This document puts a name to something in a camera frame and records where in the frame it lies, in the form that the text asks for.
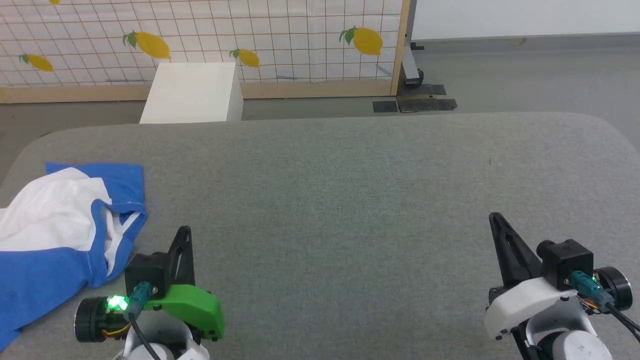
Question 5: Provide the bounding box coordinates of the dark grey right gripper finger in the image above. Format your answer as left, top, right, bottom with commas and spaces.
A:
489, 212, 544, 289

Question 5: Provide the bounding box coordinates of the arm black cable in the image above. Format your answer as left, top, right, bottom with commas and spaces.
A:
570, 271, 640, 347
125, 281, 162, 360

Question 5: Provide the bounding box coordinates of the grey metal stand with caster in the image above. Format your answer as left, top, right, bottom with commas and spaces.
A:
400, 0, 426, 90

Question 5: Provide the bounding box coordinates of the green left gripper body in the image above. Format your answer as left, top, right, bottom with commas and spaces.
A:
142, 283, 226, 342

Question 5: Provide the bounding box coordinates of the lemon print partition screen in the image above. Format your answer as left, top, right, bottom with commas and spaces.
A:
0, 0, 412, 104

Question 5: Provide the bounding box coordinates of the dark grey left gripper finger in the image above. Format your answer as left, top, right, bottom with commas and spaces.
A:
167, 225, 196, 289

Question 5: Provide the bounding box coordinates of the large black floor mat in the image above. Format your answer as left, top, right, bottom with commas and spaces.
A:
397, 84, 458, 114

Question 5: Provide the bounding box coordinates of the blue and white T-shirt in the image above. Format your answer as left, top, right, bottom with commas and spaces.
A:
0, 161, 149, 352

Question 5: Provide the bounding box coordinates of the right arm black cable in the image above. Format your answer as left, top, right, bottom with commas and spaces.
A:
570, 271, 640, 347

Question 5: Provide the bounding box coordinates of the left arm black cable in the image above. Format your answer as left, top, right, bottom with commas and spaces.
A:
125, 281, 162, 360

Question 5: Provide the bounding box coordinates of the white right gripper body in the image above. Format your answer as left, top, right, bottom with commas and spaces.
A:
483, 276, 583, 342

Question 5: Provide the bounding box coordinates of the white box cabinet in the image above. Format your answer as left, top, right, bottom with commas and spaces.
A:
139, 62, 245, 125

